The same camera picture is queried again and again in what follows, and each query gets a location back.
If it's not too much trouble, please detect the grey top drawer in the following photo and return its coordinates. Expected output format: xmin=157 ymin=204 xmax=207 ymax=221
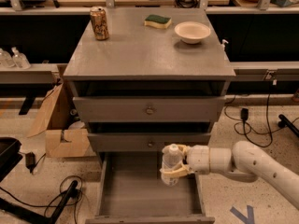
xmin=73 ymin=96 xmax=224 ymax=123

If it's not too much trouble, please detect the black cable on floor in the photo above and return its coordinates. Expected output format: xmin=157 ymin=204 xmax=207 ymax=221
xmin=0 ymin=175 xmax=86 ymax=224

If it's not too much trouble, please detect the gold drink can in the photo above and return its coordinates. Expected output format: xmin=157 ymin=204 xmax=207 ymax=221
xmin=90 ymin=7 xmax=109 ymax=40

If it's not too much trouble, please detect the white bowl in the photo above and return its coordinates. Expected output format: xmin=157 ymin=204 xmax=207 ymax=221
xmin=175 ymin=21 xmax=211 ymax=44

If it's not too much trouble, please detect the small black adapter left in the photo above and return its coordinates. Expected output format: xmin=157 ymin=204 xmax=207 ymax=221
xmin=25 ymin=152 xmax=36 ymax=172

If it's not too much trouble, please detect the clear pump bottle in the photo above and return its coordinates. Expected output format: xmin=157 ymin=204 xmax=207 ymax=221
xmin=11 ymin=47 xmax=31 ymax=69
xmin=0 ymin=49 xmax=15 ymax=68

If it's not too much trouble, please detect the brown cardboard box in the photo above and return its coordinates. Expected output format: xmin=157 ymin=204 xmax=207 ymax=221
xmin=27 ymin=84 xmax=95 ymax=158

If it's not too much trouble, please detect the black chair base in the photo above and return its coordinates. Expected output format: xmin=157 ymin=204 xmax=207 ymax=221
xmin=0 ymin=180 xmax=80 ymax=224

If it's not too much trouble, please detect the black bin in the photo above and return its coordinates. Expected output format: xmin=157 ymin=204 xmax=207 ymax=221
xmin=0 ymin=137 xmax=22 ymax=182

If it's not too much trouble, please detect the green yellow sponge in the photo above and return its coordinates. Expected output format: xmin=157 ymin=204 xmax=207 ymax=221
xmin=144 ymin=14 xmax=172 ymax=29

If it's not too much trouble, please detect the grey middle drawer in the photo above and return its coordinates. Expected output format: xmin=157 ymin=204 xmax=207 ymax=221
xmin=88 ymin=133 xmax=210 ymax=152

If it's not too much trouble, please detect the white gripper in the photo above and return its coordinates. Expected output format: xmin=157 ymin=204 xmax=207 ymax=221
xmin=160 ymin=144 xmax=232 ymax=178

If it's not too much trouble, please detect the grey wooden drawer cabinet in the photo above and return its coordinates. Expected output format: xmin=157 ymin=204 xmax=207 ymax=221
xmin=63 ymin=7 xmax=237 ymax=161

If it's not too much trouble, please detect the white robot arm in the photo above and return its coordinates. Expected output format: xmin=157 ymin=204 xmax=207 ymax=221
xmin=160 ymin=141 xmax=299 ymax=209

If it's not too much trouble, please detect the small white pump dispenser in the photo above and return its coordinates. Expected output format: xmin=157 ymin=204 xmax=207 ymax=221
xmin=221 ymin=39 xmax=229 ymax=51

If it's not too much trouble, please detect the clear plastic water bottle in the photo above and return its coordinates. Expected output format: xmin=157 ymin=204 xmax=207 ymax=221
xmin=161 ymin=144 xmax=183 ymax=187

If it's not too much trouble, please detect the black power adapter with cable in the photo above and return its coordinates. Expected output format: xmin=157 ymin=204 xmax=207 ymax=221
xmin=223 ymin=77 xmax=281 ymax=148

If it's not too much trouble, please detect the grey open bottom drawer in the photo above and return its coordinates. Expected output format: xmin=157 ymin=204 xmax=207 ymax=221
xmin=85 ymin=152 xmax=215 ymax=224

